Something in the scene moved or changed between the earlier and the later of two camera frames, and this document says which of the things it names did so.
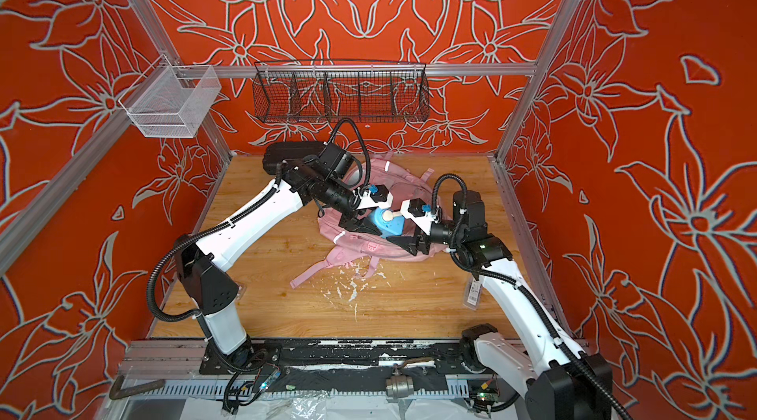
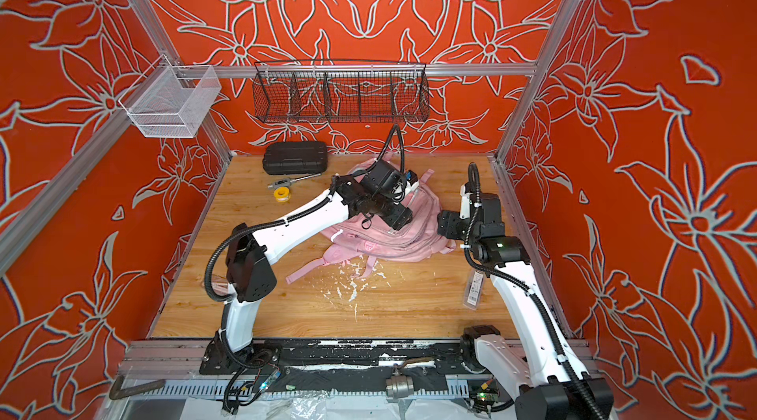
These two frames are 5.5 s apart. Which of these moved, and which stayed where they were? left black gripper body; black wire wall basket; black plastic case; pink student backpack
Moved: left black gripper body
Stayed: black plastic case; black wire wall basket; pink student backpack
